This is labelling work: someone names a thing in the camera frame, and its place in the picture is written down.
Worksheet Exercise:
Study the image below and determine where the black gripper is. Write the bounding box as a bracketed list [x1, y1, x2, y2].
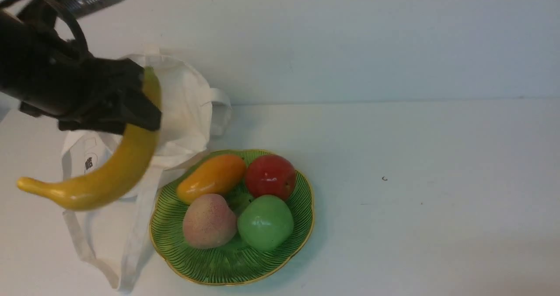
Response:
[20, 57, 162, 135]

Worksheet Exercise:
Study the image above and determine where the yellow banana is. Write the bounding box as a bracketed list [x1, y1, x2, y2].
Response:
[17, 66, 162, 211]

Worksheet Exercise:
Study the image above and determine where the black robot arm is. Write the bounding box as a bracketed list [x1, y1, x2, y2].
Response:
[0, 11, 162, 135]

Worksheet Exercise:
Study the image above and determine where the white cloth tote bag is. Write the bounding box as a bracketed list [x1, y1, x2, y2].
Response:
[62, 46, 232, 294]

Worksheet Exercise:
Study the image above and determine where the orange mango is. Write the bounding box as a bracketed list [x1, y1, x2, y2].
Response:
[176, 154, 247, 205]

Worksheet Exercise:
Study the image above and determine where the pink peach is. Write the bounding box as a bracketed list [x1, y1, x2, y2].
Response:
[182, 194, 238, 250]

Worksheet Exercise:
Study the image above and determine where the red apple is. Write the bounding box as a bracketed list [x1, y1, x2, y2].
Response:
[245, 154, 297, 201]

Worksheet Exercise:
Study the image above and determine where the green apple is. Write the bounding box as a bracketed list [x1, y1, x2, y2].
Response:
[237, 195, 294, 252]

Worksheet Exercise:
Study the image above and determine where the black cable loop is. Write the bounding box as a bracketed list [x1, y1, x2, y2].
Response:
[0, 0, 89, 60]

